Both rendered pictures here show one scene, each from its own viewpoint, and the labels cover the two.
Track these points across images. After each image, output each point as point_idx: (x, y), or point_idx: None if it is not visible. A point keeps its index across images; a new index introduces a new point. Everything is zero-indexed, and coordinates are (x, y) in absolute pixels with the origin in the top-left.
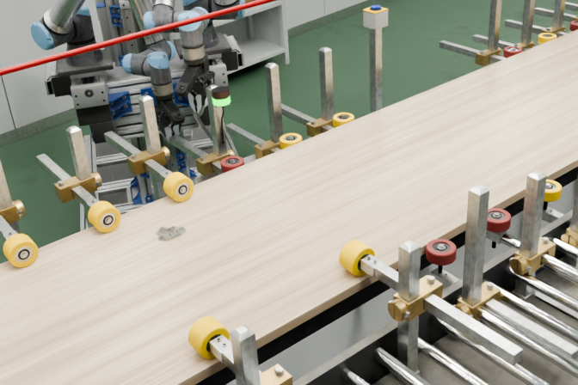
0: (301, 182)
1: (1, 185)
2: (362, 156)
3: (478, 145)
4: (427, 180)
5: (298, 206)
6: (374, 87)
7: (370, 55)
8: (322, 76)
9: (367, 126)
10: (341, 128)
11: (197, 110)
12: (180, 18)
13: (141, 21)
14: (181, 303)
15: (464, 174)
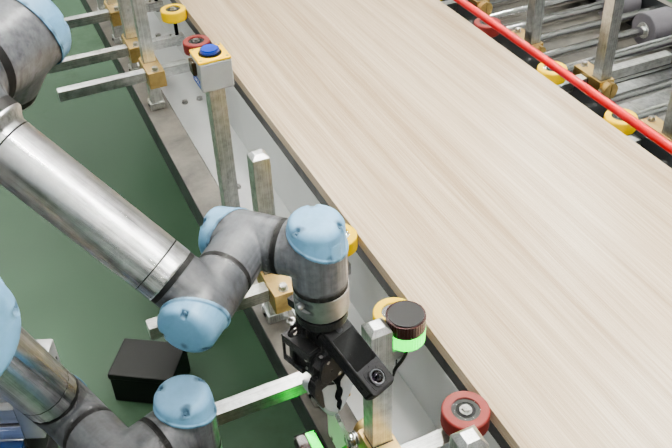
0: (569, 325)
1: None
2: (493, 242)
3: (493, 136)
4: (587, 197)
5: (653, 341)
6: (233, 181)
7: (217, 135)
8: (264, 202)
9: (385, 217)
10: (377, 246)
11: (341, 404)
12: (330, 238)
13: (32, 373)
14: None
15: (574, 164)
